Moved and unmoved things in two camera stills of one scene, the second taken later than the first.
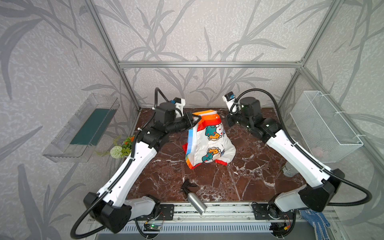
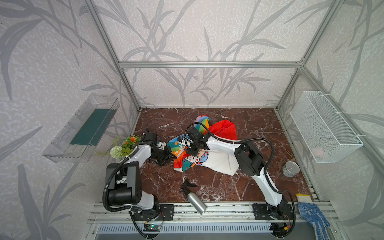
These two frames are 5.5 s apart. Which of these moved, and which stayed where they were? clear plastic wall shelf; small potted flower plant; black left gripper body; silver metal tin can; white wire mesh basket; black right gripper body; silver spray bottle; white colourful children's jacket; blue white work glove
Moved: black right gripper body; white colourful children's jacket; black left gripper body
Stayed: silver metal tin can; small potted flower plant; silver spray bottle; clear plastic wall shelf; blue white work glove; white wire mesh basket
